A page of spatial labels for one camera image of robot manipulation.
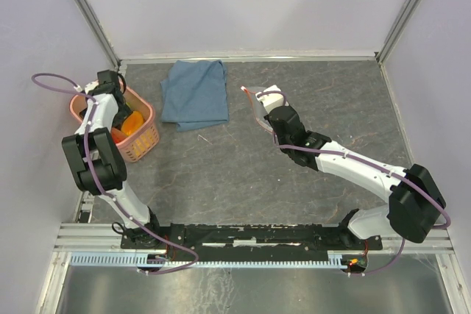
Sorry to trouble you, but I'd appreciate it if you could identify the clear zip bag red zipper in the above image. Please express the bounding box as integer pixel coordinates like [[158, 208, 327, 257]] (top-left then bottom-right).
[[240, 85, 280, 134]]

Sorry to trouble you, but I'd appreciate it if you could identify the red watermelon slice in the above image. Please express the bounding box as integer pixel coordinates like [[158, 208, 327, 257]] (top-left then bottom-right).
[[110, 127, 127, 144]]

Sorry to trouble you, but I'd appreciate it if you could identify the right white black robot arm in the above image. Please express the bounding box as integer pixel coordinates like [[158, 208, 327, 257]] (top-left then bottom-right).
[[265, 105, 446, 249]]

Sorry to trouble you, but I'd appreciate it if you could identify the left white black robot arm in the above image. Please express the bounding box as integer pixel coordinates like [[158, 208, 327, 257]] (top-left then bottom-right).
[[62, 70, 163, 249]]

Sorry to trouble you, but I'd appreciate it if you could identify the orange mango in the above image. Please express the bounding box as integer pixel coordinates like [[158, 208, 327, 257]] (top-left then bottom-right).
[[121, 110, 144, 136]]

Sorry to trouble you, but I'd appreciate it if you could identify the pink plastic perforated basket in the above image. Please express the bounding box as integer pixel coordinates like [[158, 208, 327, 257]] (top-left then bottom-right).
[[69, 88, 160, 163]]

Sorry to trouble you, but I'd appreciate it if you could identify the blue folded cloth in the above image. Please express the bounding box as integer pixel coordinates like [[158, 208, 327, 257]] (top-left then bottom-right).
[[160, 60, 230, 132]]

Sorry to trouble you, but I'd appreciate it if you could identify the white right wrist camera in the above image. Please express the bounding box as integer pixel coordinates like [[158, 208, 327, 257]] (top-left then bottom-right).
[[255, 85, 288, 113]]

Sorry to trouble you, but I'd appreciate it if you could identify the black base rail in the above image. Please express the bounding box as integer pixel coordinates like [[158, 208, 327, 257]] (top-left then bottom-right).
[[120, 222, 383, 260]]

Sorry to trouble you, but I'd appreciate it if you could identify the light blue cable duct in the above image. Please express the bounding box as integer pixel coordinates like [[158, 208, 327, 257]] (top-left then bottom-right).
[[69, 251, 349, 267]]

